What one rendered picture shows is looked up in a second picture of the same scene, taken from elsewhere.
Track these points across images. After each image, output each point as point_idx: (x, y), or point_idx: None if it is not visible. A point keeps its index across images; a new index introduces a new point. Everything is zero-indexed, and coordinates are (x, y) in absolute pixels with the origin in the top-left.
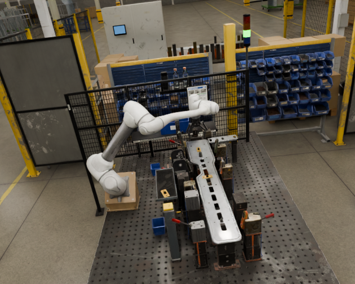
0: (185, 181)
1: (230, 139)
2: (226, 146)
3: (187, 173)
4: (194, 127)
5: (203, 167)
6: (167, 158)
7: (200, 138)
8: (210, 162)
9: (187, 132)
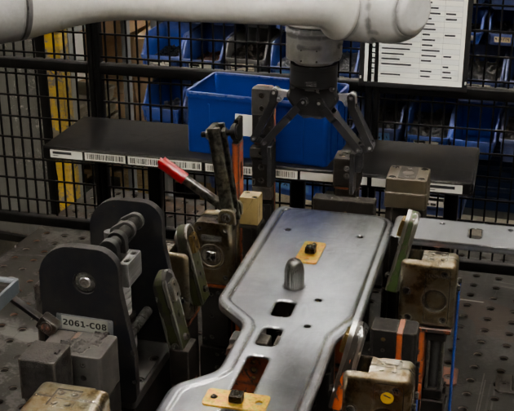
0: (81, 386)
1: None
2: (457, 271)
3: (110, 342)
4: (301, 116)
5: (259, 346)
6: None
7: (365, 208)
8: (317, 329)
9: (256, 139)
